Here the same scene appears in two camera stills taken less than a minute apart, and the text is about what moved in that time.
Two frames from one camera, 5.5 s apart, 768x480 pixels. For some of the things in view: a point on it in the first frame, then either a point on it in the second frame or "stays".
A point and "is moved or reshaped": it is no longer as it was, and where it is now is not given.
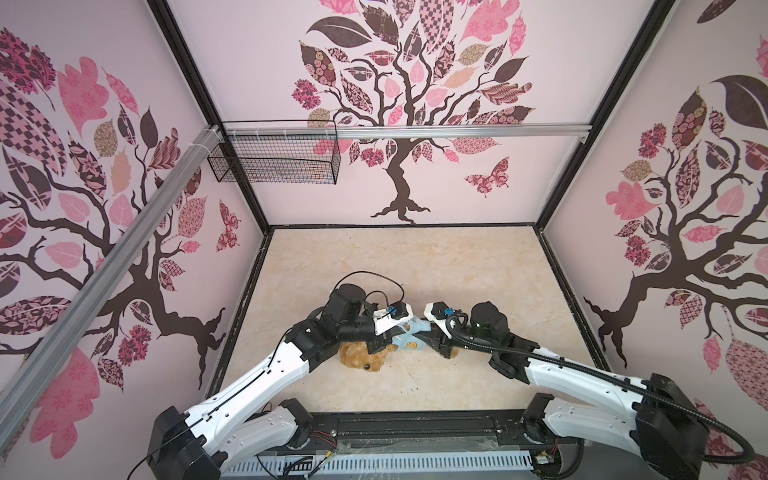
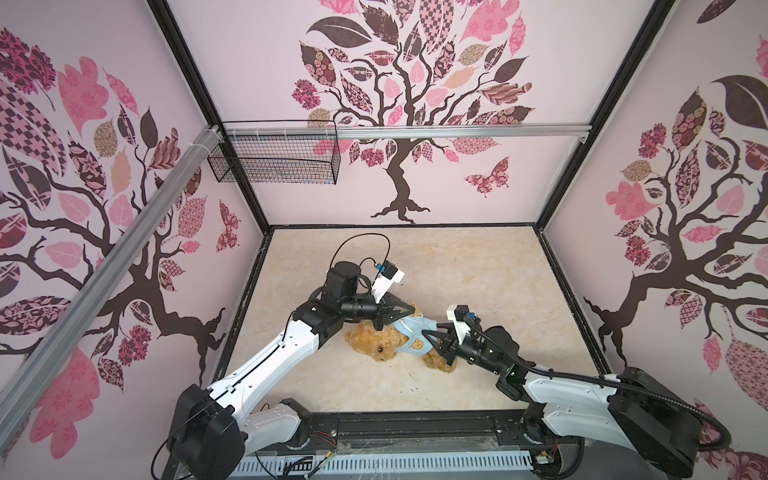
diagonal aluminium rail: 50,354 stays
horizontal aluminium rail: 450,130 stays
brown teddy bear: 356,354 is moved or reshaped
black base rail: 518,428 stays
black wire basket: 284,159 stays
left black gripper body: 365,332 to 362,306
